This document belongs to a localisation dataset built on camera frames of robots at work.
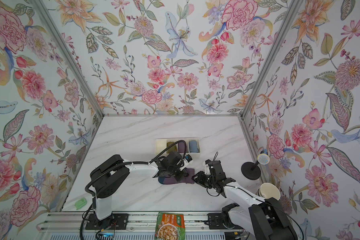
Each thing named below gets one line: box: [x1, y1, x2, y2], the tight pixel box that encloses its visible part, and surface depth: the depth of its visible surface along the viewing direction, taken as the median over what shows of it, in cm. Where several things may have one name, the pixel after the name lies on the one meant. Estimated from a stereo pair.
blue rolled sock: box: [189, 140, 199, 153], surface depth 98 cm
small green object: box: [74, 197, 88, 210], surface depth 81 cm
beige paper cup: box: [257, 182, 281, 201], surface depth 73 cm
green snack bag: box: [154, 212, 186, 240], surface depth 73 cm
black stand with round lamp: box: [241, 150, 270, 181], surface depth 92 cm
